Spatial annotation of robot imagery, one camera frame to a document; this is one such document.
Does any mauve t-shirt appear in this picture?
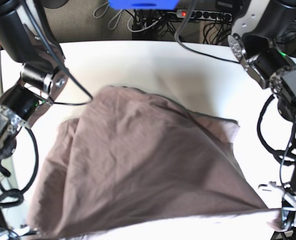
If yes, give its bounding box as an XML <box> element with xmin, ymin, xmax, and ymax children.
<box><xmin>27</xmin><ymin>86</ymin><xmax>281</xmax><ymax>240</ymax></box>

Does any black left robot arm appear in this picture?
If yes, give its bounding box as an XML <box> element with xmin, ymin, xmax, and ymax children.
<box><xmin>228</xmin><ymin>0</ymin><xmax>296</xmax><ymax>192</ymax></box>

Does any blue box overhead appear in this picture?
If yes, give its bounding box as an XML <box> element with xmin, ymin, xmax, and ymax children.
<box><xmin>108</xmin><ymin>0</ymin><xmax>179</xmax><ymax>10</ymax></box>

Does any black power strip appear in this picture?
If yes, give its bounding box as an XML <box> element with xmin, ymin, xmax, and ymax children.
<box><xmin>174</xmin><ymin>9</ymin><xmax>233</xmax><ymax>23</ymax></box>

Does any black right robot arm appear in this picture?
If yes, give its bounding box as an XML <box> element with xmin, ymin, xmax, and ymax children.
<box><xmin>0</xmin><ymin>0</ymin><xmax>73</xmax><ymax>240</ymax></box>

